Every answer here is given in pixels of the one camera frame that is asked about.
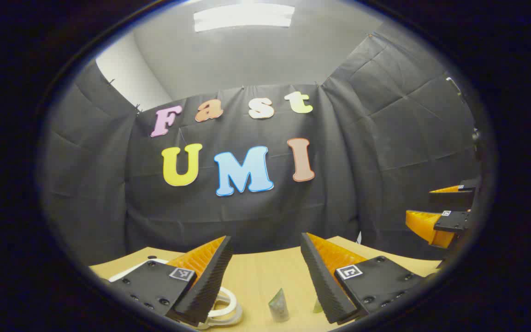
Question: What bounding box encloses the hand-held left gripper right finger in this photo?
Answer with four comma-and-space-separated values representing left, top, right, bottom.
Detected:
301, 232, 426, 325

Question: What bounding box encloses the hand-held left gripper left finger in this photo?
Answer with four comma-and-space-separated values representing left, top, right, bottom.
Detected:
108, 236, 233, 326

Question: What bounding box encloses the white suitcase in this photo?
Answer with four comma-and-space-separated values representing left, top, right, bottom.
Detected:
108, 258, 244, 330

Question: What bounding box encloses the black backdrop cloth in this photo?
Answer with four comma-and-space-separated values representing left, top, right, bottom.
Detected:
40, 32, 483, 266

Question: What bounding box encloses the ceiling light panel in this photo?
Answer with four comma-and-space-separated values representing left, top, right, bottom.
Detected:
194, 4, 295, 33

